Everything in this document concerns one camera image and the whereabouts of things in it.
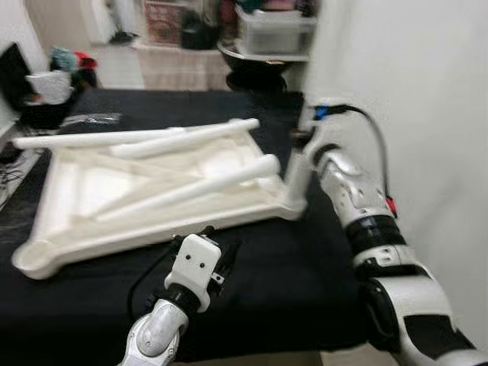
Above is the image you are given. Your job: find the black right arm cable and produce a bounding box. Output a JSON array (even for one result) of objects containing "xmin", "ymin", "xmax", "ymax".
[{"xmin": 326, "ymin": 104, "xmax": 393, "ymax": 203}]

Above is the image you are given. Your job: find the crumpled clear plastic bag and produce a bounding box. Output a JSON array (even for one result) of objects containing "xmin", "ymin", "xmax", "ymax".
[{"xmin": 27, "ymin": 70, "xmax": 75, "ymax": 106}]

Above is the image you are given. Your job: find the beige cloth covered bench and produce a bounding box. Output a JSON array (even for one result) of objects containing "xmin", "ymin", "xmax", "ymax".
[{"xmin": 136, "ymin": 42, "xmax": 230, "ymax": 92}]

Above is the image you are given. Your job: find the black tablecloth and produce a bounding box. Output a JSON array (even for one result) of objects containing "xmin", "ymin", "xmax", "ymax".
[{"xmin": 0, "ymin": 88, "xmax": 374, "ymax": 363}]

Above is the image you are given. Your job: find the teal cloth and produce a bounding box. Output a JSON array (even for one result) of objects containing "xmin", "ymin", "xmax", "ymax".
[{"xmin": 50, "ymin": 47, "xmax": 80, "ymax": 73}]

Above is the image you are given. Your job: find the red cloth item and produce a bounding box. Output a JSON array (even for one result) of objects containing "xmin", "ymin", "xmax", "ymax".
[{"xmin": 76, "ymin": 52, "xmax": 98, "ymax": 72}]

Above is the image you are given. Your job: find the clear plastic storage box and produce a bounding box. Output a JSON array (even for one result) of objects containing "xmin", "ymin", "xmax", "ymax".
[{"xmin": 236, "ymin": 6, "xmax": 318, "ymax": 56}]

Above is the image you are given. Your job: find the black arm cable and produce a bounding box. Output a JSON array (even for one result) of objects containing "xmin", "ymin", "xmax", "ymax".
[
  {"xmin": 326, "ymin": 104, "xmax": 393, "ymax": 203},
  {"xmin": 127, "ymin": 235, "xmax": 184, "ymax": 315}
]

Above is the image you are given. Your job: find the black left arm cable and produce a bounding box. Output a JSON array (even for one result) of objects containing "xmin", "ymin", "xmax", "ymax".
[{"xmin": 127, "ymin": 235, "xmax": 184, "ymax": 315}]

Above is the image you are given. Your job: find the clear plastic hardware bag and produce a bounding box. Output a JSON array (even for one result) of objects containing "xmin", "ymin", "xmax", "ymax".
[{"xmin": 63, "ymin": 113, "xmax": 123, "ymax": 127}]

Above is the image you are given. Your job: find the black stand base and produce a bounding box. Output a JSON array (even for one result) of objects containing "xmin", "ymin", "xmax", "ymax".
[{"xmin": 107, "ymin": 27, "xmax": 140, "ymax": 45}]

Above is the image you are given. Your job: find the large black bowl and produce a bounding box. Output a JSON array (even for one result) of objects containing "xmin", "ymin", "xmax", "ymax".
[{"xmin": 217, "ymin": 42, "xmax": 310, "ymax": 94}]

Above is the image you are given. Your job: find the reddish brown container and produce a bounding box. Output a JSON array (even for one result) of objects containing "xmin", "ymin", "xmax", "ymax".
[{"xmin": 143, "ymin": 0, "xmax": 182, "ymax": 47}]

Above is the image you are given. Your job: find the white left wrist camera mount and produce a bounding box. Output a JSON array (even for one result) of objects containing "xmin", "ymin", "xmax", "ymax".
[{"xmin": 169, "ymin": 234, "xmax": 223, "ymax": 313}]

